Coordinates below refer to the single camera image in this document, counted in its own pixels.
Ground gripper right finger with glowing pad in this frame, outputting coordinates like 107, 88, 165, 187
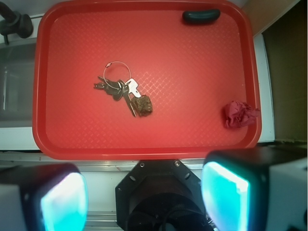
201, 146, 308, 231

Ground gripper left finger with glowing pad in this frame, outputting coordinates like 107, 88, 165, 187
0, 163, 88, 231

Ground crumpled red paper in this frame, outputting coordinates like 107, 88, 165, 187
224, 101, 260, 128

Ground brown crumpled lump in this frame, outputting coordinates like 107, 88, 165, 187
131, 95, 153, 116

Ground bunch of metal keys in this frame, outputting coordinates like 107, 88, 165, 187
93, 61, 141, 117

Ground grey sink basin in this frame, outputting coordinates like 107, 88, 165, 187
0, 43, 36, 128

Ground red plastic tray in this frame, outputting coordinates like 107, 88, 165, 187
33, 0, 261, 160

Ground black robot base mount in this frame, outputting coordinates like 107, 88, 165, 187
115, 160, 213, 231

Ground black curved handle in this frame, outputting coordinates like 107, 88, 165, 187
182, 9, 221, 24

